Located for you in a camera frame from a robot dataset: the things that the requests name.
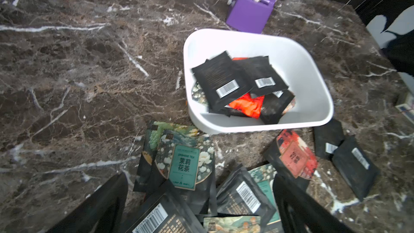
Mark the black tea bag back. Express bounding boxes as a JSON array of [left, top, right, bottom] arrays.
[[192, 51, 253, 111]]

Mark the orange tea bag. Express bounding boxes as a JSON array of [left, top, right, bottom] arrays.
[[229, 93, 265, 119]]

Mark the white plastic storage box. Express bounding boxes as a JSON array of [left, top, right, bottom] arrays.
[[183, 29, 334, 135]]

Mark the black tea bag right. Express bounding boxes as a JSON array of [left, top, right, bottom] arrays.
[[313, 119, 345, 161]]

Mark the red label black tea bag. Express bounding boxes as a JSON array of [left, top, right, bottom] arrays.
[[216, 164, 276, 229]]

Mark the black barcode tea bag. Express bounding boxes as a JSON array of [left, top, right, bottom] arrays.
[[332, 136, 380, 201], [233, 56, 289, 97]]

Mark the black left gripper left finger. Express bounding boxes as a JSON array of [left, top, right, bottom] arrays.
[[48, 173, 128, 233]]

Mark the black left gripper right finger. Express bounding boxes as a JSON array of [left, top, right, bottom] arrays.
[[273, 174, 352, 233]]

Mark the purple metronome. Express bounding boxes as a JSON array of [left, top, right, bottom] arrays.
[[226, 0, 277, 33]]

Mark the teal label tea bag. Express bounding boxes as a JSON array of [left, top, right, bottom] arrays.
[[133, 121, 217, 218]]

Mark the red round label tea bag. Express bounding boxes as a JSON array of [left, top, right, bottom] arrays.
[[264, 129, 318, 191]]

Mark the yellow label tea bag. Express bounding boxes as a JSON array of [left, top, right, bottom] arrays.
[[203, 215, 261, 233]]

